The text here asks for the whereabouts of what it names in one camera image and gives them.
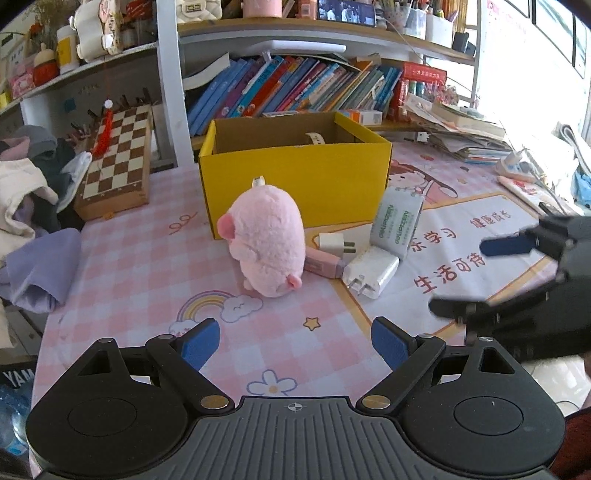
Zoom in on pink checkered desk mat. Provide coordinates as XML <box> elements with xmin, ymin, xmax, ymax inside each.
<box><xmin>30</xmin><ymin>138</ymin><xmax>583</xmax><ymax>462</ymax></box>

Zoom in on white power strip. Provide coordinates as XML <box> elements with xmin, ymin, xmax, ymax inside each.
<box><xmin>496</xmin><ymin>152</ymin><xmax>539</xmax><ymax>183</ymax></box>

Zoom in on red box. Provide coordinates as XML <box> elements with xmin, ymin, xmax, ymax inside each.
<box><xmin>390</xmin><ymin>62</ymin><xmax>448</xmax><ymax>121</ymax></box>

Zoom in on blue cloth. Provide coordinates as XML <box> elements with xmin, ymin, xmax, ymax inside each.
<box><xmin>571</xmin><ymin>171</ymin><xmax>591</xmax><ymax>208</ymax></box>

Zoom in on small white orange box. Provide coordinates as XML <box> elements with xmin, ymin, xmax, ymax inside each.
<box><xmin>342</xmin><ymin>108</ymin><xmax>384</xmax><ymax>126</ymax></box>

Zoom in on white desk shelf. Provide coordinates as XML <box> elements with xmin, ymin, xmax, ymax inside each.
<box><xmin>0</xmin><ymin>0</ymin><xmax>483</xmax><ymax>169</ymax></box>

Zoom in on pink plush toy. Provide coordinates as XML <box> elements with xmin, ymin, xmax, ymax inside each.
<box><xmin>217</xmin><ymin>175</ymin><xmax>306</xmax><ymax>297</ymax></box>

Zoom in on row of colourful books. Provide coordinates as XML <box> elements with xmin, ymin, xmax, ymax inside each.
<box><xmin>187</xmin><ymin>55</ymin><xmax>404</xmax><ymax>137</ymax></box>

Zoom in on pink cup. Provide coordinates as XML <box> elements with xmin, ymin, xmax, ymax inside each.
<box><xmin>242</xmin><ymin>0</ymin><xmax>283</xmax><ymax>18</ymax></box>

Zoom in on framed photo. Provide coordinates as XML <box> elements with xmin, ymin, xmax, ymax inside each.
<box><xmin>318</xmin><ymin>0</ymin><xmax>377</xmax><ymax>26</ymax></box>

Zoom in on pile of clothes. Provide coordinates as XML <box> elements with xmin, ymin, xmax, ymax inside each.
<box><xmin>0</xmin><ymin>124</ymin><xmax>93</xmax><ymax>259</ymax></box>

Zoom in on person's dark red clothing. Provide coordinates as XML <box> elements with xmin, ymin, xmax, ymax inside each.
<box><xmin>551</xmin><ymin>408</ymin><xmax>591</xmax><ymax>480</ymax></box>

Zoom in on white printed notebook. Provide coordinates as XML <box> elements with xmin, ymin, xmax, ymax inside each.
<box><xmin>499</xmin><ymin>178</ymin><xmax>578</xmax><ymax>215</ymax></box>

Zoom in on white plush toy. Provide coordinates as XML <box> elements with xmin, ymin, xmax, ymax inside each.
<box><xmin>69</xmin><ymin>0</ymin><xmax>127</xmax><ymax>63</ymax></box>

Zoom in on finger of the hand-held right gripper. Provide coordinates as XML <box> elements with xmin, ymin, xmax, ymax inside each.
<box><xmin>479</xmin><ymin>225</ymin><xmax>561</xmax><ymax>259</ymax></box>
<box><xmin>428</xmin><ymin>281</ymin><xmax>560</xmax><ymax>346</ymax></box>

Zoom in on small black box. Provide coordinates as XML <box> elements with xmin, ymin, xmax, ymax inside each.
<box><xmin>452</xmin><ymin>31</ymin><xmax>476</xmax><ymax>57</ymax></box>

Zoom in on stack of papers and books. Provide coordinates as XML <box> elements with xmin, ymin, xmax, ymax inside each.
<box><xmin>404</xmin><ymin>95</ymin><xmax>513</xmax><ymax>164</ymax></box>

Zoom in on white tissue packet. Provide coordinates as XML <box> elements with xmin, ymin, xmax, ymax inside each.
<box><xmin>369</xmin><ymin>185</ymin><xmax>426</xmax><ymax>260</ymax></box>

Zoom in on yellow cardboard box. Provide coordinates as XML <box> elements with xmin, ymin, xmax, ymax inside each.
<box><xmin>198</xmin><ymin>111</ymin><xmax>392</xmax><ymax>241</ymax></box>

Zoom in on wooden chess board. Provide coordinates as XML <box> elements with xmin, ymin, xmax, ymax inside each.
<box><xmin>74</xmin><ymin>104</ymin><xmax>154</xmax><ymax>221</ymax></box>

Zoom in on large white power adapter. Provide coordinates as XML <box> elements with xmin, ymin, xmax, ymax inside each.
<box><xmin>342</xmin><ymin>247</ymin><xmax>400</xmax><ymax>300</ymax></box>

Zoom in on white quilted bag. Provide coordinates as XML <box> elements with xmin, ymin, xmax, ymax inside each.
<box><xmin>174</xmin><ymin>0</ymin><xmax>223</xmax><ymax>21</ymax></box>

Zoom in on clear water bottle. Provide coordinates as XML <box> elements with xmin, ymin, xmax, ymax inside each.
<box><xmin>0</xmin><ymin>383</ymin><xmax>33</xmax><ymax>457</ymax></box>

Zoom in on pink box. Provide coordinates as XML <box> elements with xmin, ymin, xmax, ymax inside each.
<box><xmin>9</xmin><ymin>69</ymin><xmax>35</xmax><ymax>100</ymax></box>

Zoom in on black lettered bag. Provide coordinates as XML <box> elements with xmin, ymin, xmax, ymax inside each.
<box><xmin>0</xmin><ymin>362</ymin><xmax>38</xmax><ymax>393</ymax></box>

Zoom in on pink rectangular case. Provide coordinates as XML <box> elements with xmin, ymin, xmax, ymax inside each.
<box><xmin>302</xmin><ymin>247</ymin><xmax>345</xmax><ymax>278</ymax></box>

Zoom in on small white plug charger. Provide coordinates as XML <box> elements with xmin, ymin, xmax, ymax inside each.
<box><xmin>318</xmin><ymin>232</ymin><xmax>356</xmax><ymax>256</ymax></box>

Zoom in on red tassel ornament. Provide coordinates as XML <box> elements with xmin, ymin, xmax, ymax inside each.
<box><xmin>92</xmin><ymin>98</ymin><xmax>115</xmax><ymax>158</ymax></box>

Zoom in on pen holders with pens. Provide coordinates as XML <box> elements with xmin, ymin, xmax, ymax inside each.
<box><xmin>376</xmin><ymin>0</ymin><xmax>455</xmax><ymax>47</ymax></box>

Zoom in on white bottle yellow label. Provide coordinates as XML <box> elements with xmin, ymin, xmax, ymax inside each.
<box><xmin>55</xmin><ymin>25</ymin><xmax>80</xmax><ymax>75</ymax></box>

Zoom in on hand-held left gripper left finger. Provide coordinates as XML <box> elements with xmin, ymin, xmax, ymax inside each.
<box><xmin>76</xmin><ymin>318</ymin><xmax>235</xmax><ymax>414</ymax></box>

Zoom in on white light bar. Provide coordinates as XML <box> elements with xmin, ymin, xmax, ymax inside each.
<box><xmin>259</xmin><ymin>41</ymin><xmax>347</xmax><ymax>54</ymax></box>

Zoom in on red and white jar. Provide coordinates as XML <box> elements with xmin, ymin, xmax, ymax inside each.
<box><xmin>32</xmin><ymin>44</ymin><xmax>60</xmax><ymax>86</ymax></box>

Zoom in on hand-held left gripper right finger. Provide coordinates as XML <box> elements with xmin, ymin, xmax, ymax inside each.
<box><xmin>357</xmin><ymin>316</ymin><xmax>517</xmax><ymax>414</ymax></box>

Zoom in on purple cloth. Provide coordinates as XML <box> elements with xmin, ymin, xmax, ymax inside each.
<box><xmin>0</xmin><ymin>227</ymin><xmax>83</xmax><ymax>315</ymax></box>

